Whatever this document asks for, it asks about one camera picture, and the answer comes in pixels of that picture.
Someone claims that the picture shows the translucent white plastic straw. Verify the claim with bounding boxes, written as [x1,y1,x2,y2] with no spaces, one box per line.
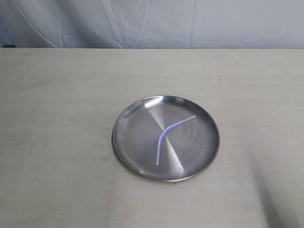
[156,115,196,165]

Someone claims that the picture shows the round stainless steel plate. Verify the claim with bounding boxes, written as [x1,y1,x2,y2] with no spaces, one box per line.
[111,95,220,182]

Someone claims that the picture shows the white backdrop curtain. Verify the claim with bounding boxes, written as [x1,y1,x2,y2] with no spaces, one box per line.
[0,0,304,48]

